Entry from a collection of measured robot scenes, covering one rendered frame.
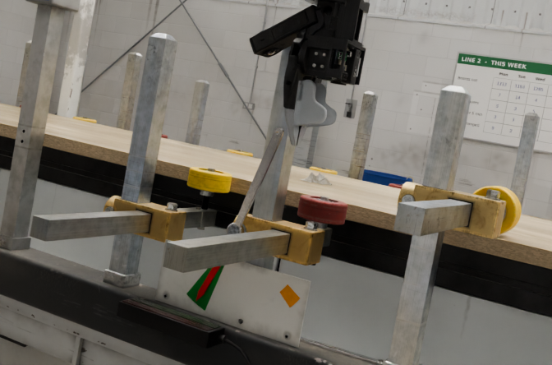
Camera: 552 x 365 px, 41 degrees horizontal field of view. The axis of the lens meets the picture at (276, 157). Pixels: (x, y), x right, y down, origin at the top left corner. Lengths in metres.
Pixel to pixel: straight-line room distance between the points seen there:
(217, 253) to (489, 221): 0.36
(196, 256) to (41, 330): 0.62
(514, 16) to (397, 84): 1.46
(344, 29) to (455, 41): 7.48
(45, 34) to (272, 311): 0.65
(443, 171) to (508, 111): 7.22
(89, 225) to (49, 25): 0.45
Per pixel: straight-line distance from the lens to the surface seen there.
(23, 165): 1.41
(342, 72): 0.97
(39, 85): 1.40
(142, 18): 10.41
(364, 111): 2.22
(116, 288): 1.26
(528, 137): 2.10
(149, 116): 1.23
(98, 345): 1.35
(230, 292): 1.14
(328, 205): 1.18
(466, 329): 1.25
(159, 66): 1.23
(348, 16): 1.00
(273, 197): 1.10
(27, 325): 1.46
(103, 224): 1.12
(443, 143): 1.02
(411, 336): 1.05
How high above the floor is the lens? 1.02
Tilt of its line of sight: 3 degrees down
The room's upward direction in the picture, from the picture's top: 10 degrees clockwise
